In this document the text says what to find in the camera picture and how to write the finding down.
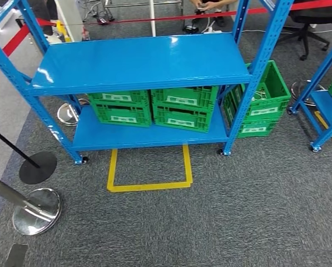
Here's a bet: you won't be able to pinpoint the open green plastic crate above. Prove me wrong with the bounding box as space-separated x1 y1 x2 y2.
223 60 292 139

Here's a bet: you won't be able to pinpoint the metal table frame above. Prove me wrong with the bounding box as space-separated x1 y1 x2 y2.
105 0 185 27

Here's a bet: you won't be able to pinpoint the long red barrier belt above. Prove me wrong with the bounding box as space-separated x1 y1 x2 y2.
36 0 332 27

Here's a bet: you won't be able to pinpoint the black office chair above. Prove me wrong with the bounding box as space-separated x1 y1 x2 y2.
277 0 332 62

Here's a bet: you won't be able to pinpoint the chrome round base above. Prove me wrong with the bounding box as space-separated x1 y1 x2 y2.
290 79 327 108

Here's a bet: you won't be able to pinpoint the black object on floor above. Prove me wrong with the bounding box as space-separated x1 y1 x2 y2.
183 24 200 35

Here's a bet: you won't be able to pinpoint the white cables inside crate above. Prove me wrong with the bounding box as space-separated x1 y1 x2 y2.
251 90 268 102

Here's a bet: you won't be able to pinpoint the black stool with chrome base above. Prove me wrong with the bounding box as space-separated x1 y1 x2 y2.
0 172 63 236

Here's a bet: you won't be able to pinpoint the wide red barrier belt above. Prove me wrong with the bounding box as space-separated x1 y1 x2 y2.
0 24 31 81

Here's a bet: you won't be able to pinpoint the person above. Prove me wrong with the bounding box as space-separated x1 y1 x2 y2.
189 0 239 29
0 0 66 44

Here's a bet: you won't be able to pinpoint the yellow floor tape strip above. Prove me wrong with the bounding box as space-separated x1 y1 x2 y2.
314 110 332 155

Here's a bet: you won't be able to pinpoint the person's left hand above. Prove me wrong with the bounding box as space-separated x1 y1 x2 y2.
203 1 220 12

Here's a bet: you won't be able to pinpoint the black stand under desk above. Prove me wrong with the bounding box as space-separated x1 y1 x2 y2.
95 6 116 26

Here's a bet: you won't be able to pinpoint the blue metal shelf rack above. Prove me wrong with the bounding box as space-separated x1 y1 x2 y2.
287 31 332 154
0 0 294 165

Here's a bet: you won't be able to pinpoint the yellow floor tape square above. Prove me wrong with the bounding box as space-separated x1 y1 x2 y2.
106 144 193 193

